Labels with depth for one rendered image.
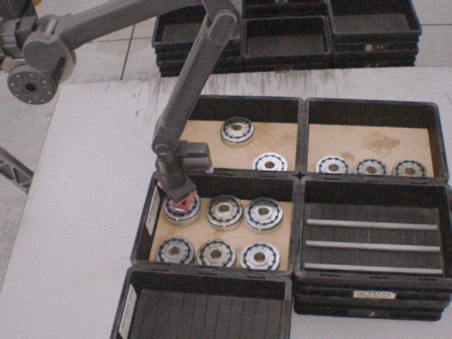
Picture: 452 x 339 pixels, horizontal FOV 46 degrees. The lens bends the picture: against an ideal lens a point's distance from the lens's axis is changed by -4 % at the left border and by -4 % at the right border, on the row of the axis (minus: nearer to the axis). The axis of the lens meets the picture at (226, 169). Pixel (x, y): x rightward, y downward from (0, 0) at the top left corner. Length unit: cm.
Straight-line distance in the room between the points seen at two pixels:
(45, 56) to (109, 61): 231
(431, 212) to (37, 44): 108
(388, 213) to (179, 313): 62
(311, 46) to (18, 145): 165
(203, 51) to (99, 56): 244
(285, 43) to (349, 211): 139
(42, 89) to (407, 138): 108
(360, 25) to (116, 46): 158
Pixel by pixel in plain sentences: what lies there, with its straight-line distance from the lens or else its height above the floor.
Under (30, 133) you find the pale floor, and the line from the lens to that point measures 321.
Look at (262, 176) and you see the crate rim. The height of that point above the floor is 93.
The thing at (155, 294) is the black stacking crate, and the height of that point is 83.
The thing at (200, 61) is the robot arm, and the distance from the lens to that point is 114.
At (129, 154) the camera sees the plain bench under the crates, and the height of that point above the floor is 70.
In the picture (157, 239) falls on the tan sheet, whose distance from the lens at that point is 152.
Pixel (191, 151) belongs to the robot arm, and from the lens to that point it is 132.
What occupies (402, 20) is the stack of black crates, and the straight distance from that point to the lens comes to 278.
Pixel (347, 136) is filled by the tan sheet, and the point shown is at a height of 83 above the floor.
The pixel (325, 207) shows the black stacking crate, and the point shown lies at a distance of 154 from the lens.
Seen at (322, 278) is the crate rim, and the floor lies 93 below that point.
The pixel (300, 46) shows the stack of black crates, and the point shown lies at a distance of 275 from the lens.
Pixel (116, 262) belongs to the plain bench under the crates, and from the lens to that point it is 167.
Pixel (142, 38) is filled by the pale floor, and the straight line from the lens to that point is 359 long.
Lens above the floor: 209
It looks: 50 degrees down
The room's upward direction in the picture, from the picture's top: 9 degrees counter-clockwise
